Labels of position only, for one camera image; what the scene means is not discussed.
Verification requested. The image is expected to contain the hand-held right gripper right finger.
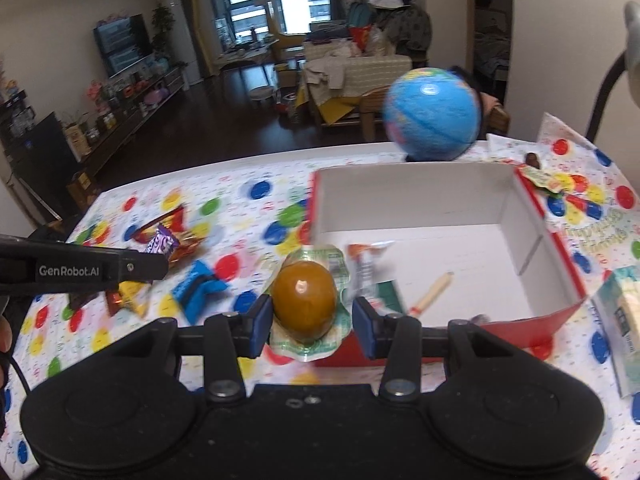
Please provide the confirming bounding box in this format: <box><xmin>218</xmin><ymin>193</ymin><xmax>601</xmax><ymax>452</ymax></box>
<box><xmin>352</xmin><ymin>297</ymin><xmax>526</xmax><ymax>405</ymax></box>

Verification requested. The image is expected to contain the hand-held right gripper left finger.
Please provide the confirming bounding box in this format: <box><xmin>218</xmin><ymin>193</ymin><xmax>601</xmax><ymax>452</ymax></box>
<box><xmin>100</xmin><ymin>294</ymin><xmax>275</xmax><ymax>405</ymax></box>

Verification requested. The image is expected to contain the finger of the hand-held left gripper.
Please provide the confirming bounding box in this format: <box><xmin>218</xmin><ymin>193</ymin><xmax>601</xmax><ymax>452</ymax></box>
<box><xmin>120</xmin><ymin>253</ymin><xmax>170</xmax><ymax>285</ymax></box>

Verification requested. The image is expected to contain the purple candy wrapper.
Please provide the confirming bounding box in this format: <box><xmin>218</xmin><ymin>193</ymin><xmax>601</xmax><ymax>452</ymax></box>
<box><xmin>144</xmin><ymin>224</ymin><xmax>180</xmax><ymax>256</ymax></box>

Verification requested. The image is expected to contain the packed brown braised egg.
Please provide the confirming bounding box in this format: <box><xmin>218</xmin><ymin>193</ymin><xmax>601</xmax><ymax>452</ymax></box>
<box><xmin>267</xmin><ymin>243</ymin><xmax>354</xmax><ymax>364</ymax></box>

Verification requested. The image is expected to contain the red yellow snack packet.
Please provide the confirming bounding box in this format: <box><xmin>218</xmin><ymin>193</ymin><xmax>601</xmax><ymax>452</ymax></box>
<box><xmin>134</xmin><ymin>204</ymin><xmax>209</xmax><ymax>269</ymax></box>

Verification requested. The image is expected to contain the blue candy packet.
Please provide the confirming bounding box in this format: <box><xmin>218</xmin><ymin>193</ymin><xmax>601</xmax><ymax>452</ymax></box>
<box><xmin>171</xmin><ymin>259</ymin><xmax>231</xmax><ymax>325</ymax></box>

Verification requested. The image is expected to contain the white snack packet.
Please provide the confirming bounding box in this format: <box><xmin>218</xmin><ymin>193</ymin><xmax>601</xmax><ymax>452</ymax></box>
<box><xmin>347</xmin><ymin>242</ymin><xmax>407</xmax><ymax>312</ymax></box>

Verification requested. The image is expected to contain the beige stick snack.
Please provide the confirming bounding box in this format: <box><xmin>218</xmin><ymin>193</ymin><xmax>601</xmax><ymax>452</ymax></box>
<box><xmin>409</xmin><ymin>272</ymin><xmax>455</xmax><ymax>316</ymax></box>

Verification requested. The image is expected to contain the red cardboard box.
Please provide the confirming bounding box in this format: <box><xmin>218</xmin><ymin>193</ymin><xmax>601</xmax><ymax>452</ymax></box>
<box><xmin>307</xmin><ymin>162</ymin><xmax>589</xmax><ymax>369</ymax></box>

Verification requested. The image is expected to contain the person's left hand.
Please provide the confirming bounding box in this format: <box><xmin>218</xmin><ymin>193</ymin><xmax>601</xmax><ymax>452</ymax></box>
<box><xmin>0</xmin><ymin>316</ymin><xmax>14</xmax><ymax>388</ymax></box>

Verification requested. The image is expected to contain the balloon print tablecloth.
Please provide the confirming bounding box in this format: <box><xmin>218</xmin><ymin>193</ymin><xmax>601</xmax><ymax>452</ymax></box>
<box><xmin>0</xmin><ymin>112</ymin><xmax>640</xmax><ymax>480</ymax></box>

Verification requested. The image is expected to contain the black cabinet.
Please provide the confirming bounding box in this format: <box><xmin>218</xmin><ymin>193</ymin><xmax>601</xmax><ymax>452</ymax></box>
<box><xmin>0</xmin><ymin>110</ymin><xmax>82</xmax><ymax>222</ymax></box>

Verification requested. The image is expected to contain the tv cabinet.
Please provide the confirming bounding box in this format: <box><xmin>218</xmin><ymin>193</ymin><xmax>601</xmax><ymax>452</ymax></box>
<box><xmin>64</xmin><ymin>67</ymin><xmax>187</xmax><ymax>177</ymax></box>

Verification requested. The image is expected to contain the wooden chair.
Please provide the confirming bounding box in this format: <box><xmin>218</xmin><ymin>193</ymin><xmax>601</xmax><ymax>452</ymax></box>
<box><xmin>357</xmin><ymin>85</ymin><xmax>402</xmax><ymax>144</ymax></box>

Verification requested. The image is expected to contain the television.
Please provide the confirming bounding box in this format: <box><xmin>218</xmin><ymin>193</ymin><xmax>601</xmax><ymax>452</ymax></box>
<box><xmin>93</xmin><ymin>13</ymin><xmax>154</xmax><ymax>79</ymax></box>

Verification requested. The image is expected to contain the blue globe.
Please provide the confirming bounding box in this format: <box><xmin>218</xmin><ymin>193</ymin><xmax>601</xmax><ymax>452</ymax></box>
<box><xmin>383</xmin><ymin>67</ymin><xmax>484</xmax><ymax>164</ymax></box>

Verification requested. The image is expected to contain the white tower air conditioner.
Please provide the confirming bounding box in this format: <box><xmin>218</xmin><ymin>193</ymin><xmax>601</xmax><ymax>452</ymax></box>
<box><xmin>165</xmin><ymin>0</ymin><xmax>202</xmax><ymax>89</ymax></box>

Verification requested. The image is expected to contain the potted plant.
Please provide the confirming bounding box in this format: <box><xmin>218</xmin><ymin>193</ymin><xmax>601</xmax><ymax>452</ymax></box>
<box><xmin>150</xmin><ymin>4</ymin><xmax>177</xmax><ymax>57</ymax></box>

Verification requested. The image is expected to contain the yellow curtain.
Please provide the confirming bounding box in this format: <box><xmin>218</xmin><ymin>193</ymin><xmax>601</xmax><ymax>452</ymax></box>
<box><xmin>184</xmin><ymin>0</ymin><xmax>215</xmax><ymax>78</ymax></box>

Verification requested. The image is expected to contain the cluttered table with cream cloth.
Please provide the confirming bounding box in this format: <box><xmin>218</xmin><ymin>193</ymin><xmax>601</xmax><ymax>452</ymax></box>
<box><xmin>299</xmin><ymin>51</ymin><xmax>414</xmax><ymax>129</ymax></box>

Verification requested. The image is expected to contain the tissue pack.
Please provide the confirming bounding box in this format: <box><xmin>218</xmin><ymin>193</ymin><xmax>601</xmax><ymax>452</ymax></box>
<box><xmin>592</xmin><ymin>265</ymin><xmax>640</xmax><ymax>399</ymax></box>

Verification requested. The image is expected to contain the yellow armchair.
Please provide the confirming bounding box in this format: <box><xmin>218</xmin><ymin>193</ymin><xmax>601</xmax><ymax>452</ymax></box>
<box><xmin>267</xmin><ymin>9</ymin><xmax>307</xmax><ymax>57</ymax></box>

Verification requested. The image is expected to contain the pile of jackets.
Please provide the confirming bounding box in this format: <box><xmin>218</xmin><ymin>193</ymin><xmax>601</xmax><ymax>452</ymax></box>
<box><xmin>372</xmin><ymin>0</ymin><xmax>434</xmax><ymax>59</ymax></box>

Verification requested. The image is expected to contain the silver desk lamp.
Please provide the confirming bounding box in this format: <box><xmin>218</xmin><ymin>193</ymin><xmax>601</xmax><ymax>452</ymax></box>
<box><xmin>584</xmin><ymin>0</ymin><xmax>640</xmax><ymax>144</ymax></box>

